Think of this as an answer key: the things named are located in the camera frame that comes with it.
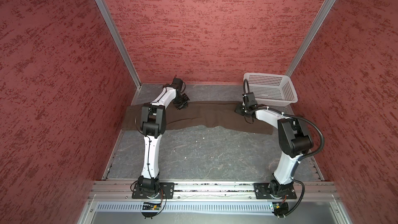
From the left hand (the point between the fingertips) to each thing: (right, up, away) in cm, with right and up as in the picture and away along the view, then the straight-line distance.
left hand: (188, 107), depth 103 cm
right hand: (+32, -3, -3) cm, 32 cm away
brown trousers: (+21, -5, +1) cm, 22 cm away
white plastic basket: (+64, +13, +15) cm, 67 cm away
